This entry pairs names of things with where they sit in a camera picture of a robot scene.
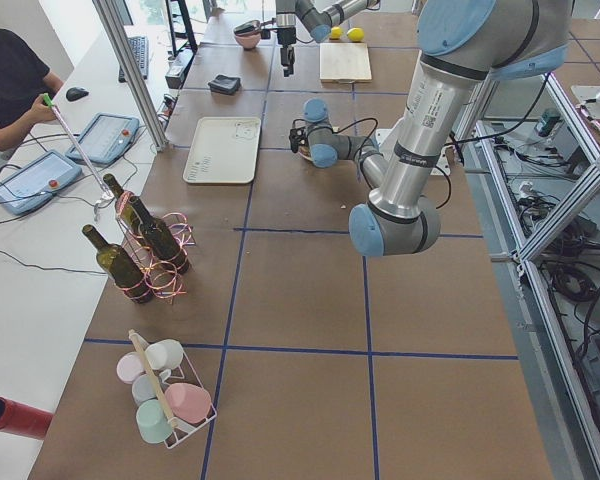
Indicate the black keyboard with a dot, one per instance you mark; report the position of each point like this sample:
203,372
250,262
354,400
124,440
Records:
139,46

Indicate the black computer mouse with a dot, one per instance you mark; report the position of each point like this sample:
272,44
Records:
76,93

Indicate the light pink cup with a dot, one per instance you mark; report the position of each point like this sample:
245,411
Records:
129,368

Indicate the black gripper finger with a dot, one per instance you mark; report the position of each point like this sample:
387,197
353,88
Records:
287,60

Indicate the red cylinder bottle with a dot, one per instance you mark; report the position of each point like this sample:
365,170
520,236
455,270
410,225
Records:
23,420

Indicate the white round plate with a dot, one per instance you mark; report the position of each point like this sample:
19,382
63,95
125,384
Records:
305,155

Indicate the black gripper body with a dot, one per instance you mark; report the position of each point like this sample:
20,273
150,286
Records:
284,36
298,140

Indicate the white cup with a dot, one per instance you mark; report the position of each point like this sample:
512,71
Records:
164,354

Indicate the mint green cup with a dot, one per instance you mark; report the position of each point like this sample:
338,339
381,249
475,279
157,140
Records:
152,422

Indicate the dark wine bottle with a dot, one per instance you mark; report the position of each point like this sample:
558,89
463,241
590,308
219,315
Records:
158,236
119,266
124,212

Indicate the pink bowl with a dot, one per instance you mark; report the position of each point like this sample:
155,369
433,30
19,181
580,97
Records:
248,38

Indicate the wooden cutting board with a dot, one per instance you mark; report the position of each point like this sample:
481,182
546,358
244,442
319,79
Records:
344,63

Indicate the cream bear tray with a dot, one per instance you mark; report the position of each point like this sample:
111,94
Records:
224,150

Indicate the white wire cup rack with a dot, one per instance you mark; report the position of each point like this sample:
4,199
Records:
161,380

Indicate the grey folded cloth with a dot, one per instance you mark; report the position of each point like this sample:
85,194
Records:
226,85

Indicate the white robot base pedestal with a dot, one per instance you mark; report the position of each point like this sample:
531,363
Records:
387,138

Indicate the yellow lemon near board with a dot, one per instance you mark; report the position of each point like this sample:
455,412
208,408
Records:
355,34

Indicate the person in black shirt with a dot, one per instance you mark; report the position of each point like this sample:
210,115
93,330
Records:
24,80

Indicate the grey cup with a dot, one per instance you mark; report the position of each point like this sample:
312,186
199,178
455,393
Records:
142,390

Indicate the metal scoop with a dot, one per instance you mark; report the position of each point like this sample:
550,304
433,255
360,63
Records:
247,26

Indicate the teach pendant tablet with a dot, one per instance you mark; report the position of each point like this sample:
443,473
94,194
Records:
33,185
107,137

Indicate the teach pendant tablet near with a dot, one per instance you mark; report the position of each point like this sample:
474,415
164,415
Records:
33,185

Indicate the aluminium frame post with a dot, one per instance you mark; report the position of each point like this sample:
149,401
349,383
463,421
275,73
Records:
114,28

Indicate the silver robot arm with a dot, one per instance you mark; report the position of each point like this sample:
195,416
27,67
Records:
461,44
317,23

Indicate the teach pendant tablet far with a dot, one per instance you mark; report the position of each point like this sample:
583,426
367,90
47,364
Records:
107,137

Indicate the copper wire bottle rack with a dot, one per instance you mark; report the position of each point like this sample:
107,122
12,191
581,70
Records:
162,277

